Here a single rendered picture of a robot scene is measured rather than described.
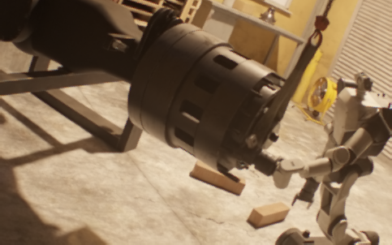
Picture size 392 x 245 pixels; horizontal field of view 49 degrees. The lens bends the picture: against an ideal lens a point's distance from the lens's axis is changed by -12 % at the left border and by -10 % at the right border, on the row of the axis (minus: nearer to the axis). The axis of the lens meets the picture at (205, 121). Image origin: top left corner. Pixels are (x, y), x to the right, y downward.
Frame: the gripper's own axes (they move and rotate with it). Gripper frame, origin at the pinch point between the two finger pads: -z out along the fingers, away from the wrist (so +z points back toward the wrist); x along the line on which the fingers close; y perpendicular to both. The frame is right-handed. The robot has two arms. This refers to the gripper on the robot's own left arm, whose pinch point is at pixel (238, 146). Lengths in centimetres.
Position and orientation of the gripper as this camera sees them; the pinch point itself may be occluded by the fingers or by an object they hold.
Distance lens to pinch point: 201.1
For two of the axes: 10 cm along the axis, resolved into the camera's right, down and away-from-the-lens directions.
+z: 8.0, 4.7, -3.6
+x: 5.6, -3.7, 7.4
